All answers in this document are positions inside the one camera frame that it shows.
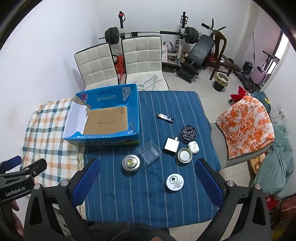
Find clear plastic box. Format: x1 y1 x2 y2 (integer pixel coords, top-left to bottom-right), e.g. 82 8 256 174
138 140 162 165

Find black waste bin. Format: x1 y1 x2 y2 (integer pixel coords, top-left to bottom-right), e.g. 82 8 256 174
213 72 230 92

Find square power adapter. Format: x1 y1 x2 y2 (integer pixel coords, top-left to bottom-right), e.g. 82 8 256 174
163 137 180 154

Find blue striped tablecloth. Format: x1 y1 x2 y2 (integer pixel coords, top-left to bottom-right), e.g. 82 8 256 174
79 91 221 229

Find orange floral cloth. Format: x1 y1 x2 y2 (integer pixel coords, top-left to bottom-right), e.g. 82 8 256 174
216 95 275 160

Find small round tin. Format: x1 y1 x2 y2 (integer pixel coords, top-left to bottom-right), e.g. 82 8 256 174
177 148 193 164

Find person's left hand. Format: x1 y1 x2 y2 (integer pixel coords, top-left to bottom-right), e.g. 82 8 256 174
8 200 25 237

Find tall silver can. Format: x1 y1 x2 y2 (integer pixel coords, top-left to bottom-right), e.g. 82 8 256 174
122 153 141 172

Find blue cardboard box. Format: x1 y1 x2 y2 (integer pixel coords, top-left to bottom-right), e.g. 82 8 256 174
63 83 140 147

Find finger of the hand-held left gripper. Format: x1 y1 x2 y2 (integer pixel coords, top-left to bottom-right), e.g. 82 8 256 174
14 159 48 180
0 156 23 173

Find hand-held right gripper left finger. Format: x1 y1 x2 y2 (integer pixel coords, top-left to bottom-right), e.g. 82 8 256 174
23 158 102 241

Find red plastic bag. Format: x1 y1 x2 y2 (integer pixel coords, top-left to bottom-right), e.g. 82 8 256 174
115 54 126 80

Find black barbell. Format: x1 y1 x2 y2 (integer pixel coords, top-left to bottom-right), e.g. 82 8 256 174
99 27 200 44

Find black exercise machine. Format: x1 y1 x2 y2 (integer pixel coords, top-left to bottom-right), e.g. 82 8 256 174
257 50 278 86

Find white earbuds case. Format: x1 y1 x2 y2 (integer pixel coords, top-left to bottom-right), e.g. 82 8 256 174
187 141 200 154

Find wire clothes hangers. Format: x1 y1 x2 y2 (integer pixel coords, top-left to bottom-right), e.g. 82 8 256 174
133 75 162 91

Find brown wooden chair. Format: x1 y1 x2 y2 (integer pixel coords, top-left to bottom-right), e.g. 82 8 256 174
201 29 235 80

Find grey chair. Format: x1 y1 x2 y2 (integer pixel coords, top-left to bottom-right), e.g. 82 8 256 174
209 123 271 169

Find plaid blanket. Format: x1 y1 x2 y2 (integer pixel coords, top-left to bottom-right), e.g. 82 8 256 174
22 97 88 218

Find white padded chair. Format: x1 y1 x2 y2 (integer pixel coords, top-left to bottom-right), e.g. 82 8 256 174
121 36 170 91
74 43 119 92

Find white cream jar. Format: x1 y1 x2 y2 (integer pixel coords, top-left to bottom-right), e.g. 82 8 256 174
165 173 185 192

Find red cloth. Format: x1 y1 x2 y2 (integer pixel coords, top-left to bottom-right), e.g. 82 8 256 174
230 86 249 102

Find black round compact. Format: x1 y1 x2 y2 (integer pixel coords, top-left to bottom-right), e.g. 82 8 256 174
180 125 197 142

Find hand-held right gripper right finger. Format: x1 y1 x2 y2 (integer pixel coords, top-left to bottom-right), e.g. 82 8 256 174
195 158 271 241

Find blue denim cloth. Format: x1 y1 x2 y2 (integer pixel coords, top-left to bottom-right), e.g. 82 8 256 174
251 91 271 112

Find black sit-up bench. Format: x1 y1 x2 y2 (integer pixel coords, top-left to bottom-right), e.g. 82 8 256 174
176 20 226 84

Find teal cloth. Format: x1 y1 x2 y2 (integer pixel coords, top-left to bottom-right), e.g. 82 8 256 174
252 123 295 200

